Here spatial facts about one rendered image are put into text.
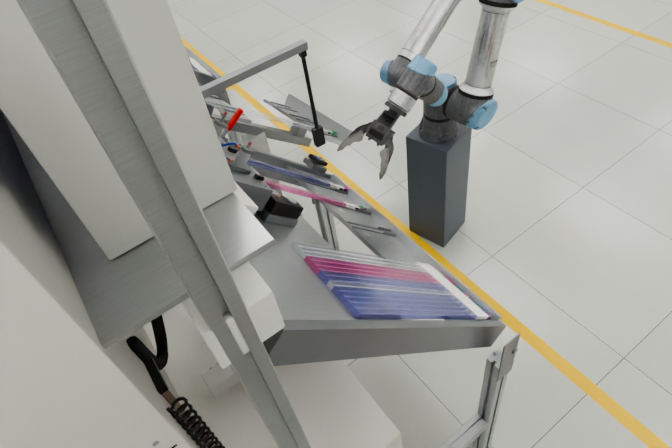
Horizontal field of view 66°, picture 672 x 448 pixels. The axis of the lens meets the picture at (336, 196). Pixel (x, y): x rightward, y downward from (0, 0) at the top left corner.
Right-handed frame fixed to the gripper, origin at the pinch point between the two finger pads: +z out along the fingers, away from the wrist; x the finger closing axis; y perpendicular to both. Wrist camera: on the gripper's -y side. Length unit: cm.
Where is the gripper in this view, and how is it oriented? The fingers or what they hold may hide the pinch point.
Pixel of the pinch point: (357, 166)
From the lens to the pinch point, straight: 149.0
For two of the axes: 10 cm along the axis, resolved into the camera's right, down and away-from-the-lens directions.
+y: 1.7, -1.2, 9.8
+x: -8.3, -5.6, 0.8
